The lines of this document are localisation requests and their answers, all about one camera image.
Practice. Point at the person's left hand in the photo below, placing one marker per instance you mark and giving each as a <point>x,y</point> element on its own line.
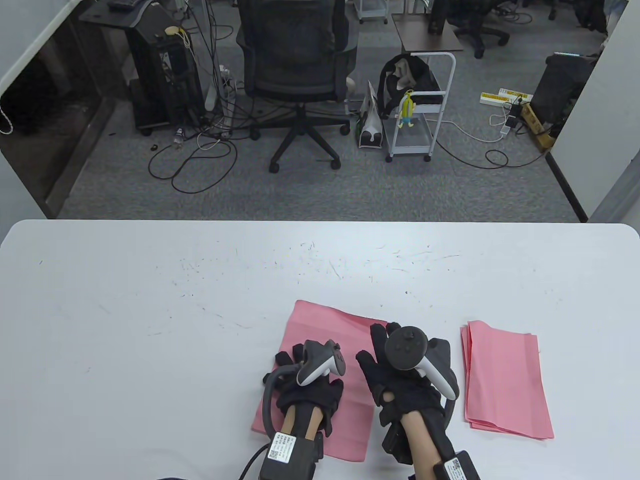
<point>315,395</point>

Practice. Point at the person's right hand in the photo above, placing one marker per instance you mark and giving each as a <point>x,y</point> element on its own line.
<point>400,390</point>

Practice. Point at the pink cloth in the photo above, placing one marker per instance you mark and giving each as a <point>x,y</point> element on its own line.
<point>463,360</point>
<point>310,325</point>
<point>505,380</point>

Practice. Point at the person's right forearm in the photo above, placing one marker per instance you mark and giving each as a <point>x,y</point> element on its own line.
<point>420,440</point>

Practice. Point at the person's left forearm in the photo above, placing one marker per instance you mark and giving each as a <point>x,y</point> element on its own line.
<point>315,424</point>

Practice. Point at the white rolling cart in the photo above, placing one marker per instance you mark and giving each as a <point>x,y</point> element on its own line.
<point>415,148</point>

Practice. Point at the white tote bag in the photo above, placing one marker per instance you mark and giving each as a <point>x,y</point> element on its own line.
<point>370,135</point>

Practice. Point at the yellow toy figure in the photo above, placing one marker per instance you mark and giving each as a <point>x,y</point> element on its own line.
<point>407,110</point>

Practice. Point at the small plastic bottle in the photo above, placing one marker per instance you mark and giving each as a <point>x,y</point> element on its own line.
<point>178,136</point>

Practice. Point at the white yellow-labelled power strip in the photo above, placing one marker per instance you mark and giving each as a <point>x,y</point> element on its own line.
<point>495,99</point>
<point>515,93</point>

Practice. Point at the long white power strip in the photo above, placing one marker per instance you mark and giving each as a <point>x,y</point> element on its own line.
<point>227,100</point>

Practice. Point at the black bag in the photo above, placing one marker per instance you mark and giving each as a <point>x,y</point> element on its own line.
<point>420,75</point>

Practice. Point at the black mesh office chair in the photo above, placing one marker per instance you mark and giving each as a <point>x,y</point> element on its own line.
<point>295,55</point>

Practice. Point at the black lit computer case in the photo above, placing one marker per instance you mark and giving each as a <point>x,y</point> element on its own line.
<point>560,85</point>

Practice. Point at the brown side table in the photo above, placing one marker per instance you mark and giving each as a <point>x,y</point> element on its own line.
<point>430,42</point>

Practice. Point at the black computer tower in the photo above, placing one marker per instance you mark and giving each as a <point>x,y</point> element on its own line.
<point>165,75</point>

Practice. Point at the black swivel chair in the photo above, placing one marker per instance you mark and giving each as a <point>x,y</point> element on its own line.
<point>475,30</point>

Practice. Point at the black bottle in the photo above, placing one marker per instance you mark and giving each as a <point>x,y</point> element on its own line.
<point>436,20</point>

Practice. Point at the small cream gadget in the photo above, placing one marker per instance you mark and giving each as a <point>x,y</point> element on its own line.
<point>172,30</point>

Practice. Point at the black keyboard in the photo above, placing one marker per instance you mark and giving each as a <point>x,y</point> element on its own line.
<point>124,5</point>

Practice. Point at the dark wooden desk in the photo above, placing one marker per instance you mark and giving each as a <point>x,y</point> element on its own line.
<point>100,15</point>

